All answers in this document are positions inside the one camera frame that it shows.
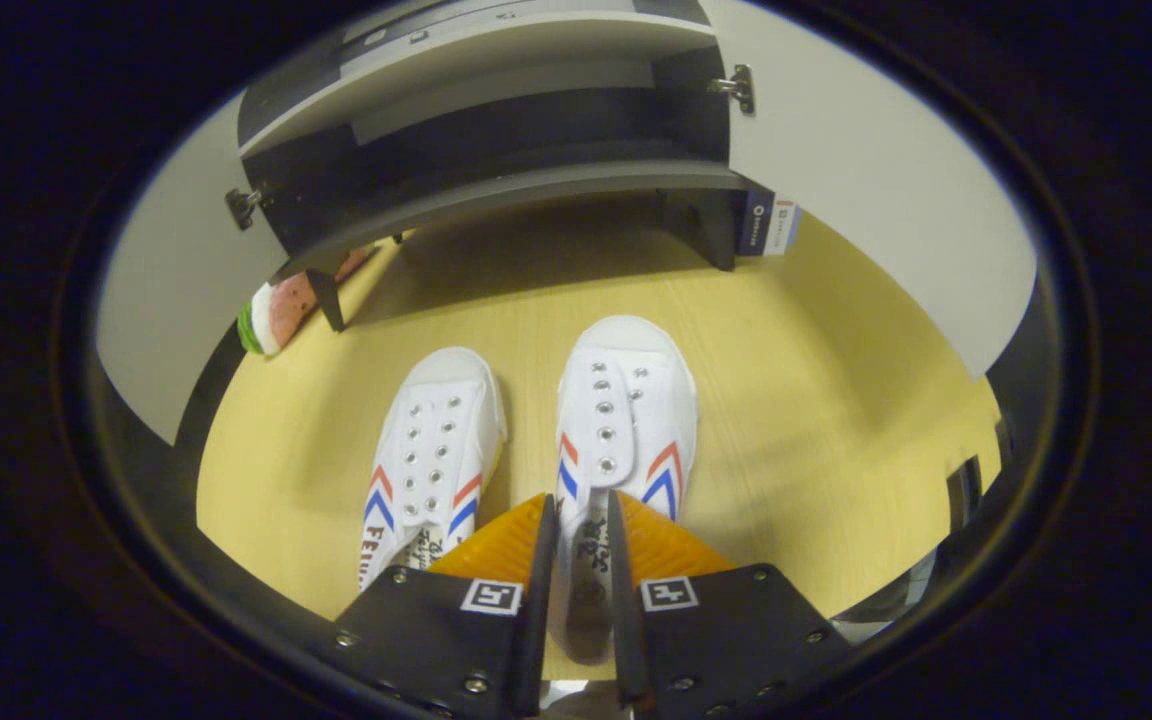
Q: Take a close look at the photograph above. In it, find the watermelon slice cushion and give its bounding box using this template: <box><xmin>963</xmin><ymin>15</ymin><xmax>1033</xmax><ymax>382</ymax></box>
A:
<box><xmin>238</xmin><ymin>245</ymin><xmax>377</xmax><ymax>356</ymax></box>

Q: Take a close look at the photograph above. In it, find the blue and white box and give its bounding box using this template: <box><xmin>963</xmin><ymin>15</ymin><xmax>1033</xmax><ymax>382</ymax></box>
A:
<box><xmin>736</xmin><ymin>190</ymin><xmax>802</xmax><ymax>257</ymax></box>

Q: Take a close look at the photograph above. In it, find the metal door hinge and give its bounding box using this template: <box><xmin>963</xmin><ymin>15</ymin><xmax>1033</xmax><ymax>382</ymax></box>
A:
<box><xmin>226</xmin><ymin>187</ymin><xmax>267</xmax><ymax>231</ymax></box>
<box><xmin>708</xmin><ymin>65</ymin><xmax>755</xmax><ymax>114</ymax></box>

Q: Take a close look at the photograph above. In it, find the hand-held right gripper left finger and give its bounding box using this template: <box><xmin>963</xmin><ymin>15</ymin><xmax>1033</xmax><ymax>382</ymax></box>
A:
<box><xmin>331</xmin><ymin>492</ymin><xmax>559</xmax><ymax>716</ymax></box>

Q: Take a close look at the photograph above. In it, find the white and grey shoe cabinet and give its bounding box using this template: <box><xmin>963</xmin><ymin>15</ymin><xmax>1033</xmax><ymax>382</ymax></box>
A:
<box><xmin>96</xmin><ymin>0</ymin><xmax>1037</xmax><ymax>446</ymax></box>

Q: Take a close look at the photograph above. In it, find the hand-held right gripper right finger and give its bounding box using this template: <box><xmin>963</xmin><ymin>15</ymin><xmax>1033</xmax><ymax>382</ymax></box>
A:
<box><xmin>606</xmin><ymin>490</ymin><xmax>852</xmax><ymax>716</ymax></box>

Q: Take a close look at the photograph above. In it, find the white cabinet door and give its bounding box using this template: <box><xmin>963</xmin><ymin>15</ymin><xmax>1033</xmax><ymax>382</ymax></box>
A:
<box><xmin>706</xmin><ymin>0</ymin><xmax>1037</xmax><ymax>381</ymax></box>
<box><xmin>96</xmin><ymin>90</ymin><xmax>287</xmax><ymax>446</ymax></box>

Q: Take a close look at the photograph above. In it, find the white canvas shoe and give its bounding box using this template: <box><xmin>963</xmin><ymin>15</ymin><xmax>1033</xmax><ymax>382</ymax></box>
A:
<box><xmin>358</xmin><ymin>347</ymin><xmax>509</xmax><ymax>593</ymax></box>
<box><xmin>548</xmin><ymin>316</ymin><xmax>699</xmax><ymax>666</ymax></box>

